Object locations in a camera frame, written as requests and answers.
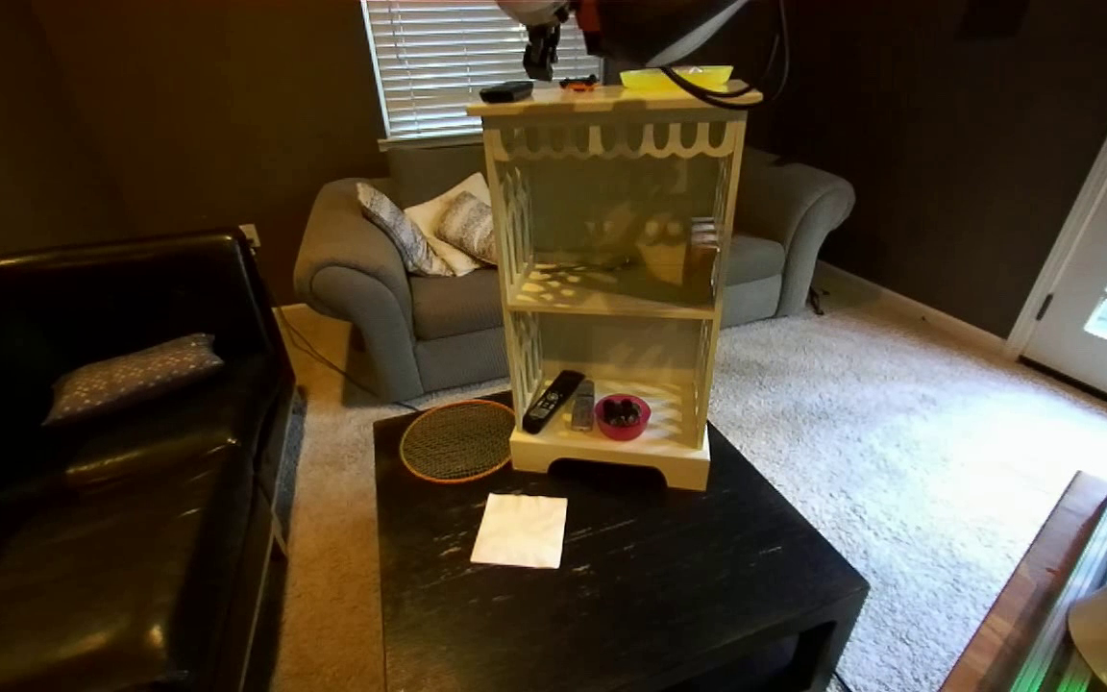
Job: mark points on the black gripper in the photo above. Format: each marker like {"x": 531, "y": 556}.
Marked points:
{"x": 549, "y": 33}

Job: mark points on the cream wooden shelf stand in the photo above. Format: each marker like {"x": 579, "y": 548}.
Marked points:
{"x": 606, "y": 308}

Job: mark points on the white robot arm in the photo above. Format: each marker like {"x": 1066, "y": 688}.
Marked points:
{"x": 672, "y": 25}

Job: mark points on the small red dark object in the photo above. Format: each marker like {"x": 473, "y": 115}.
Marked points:
{"x": 579, "y": 83}

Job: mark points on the small black box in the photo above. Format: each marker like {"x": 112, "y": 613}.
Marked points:
{"x": 506, "y": 93}

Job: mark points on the white slatted window blind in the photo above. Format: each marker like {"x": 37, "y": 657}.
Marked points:
{"x": 441, "y": 65}

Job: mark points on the yellow plastic tray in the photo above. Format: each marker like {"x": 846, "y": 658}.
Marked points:
{"x": 656, "y": 83}

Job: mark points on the white pillow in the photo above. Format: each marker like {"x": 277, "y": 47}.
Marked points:
{"x": 459, "y": 194}

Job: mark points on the grey striped pillow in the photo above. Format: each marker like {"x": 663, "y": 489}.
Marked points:
{"x": 468, "y": 233}

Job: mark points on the grey patterned pillow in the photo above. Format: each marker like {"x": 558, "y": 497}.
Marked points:
{"x": 394, "y": 229}

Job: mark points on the small brown box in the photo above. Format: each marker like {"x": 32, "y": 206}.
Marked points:
{"x": 672, "y": 256}

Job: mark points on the grey fabric sofa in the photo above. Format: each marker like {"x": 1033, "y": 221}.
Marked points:
{"x": 453, "y": 328}

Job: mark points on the black remote control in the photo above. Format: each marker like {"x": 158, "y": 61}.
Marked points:
{"x": 551, "y": 403}

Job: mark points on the slim grey remote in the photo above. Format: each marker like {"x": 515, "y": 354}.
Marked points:
{"x": 581, "y": 404}

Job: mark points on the red bowl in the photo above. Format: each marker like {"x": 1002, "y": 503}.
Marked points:
{"x": 620, "y": 417}

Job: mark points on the round woven plate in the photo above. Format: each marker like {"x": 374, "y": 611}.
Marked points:
{"x": 459, "y": 439}

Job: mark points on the white paper sheet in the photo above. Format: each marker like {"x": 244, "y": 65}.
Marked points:
{"x": 519, "y": 531}

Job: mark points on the grey speckled cushion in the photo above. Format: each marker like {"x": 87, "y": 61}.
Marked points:
{"x": 132, "y": 379}

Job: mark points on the black coffee table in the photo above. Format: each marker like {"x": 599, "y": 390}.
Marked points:
{"x": 656, "y": 579}

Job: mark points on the white glass door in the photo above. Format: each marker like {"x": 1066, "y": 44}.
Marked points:
{"x": 1093, "y": 271}

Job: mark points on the black leather couch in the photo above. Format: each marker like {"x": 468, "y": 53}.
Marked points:
{"x": 132, "y": 515}

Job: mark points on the brown wooden table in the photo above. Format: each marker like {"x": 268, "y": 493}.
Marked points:
{"x": 1020, "y": 603}

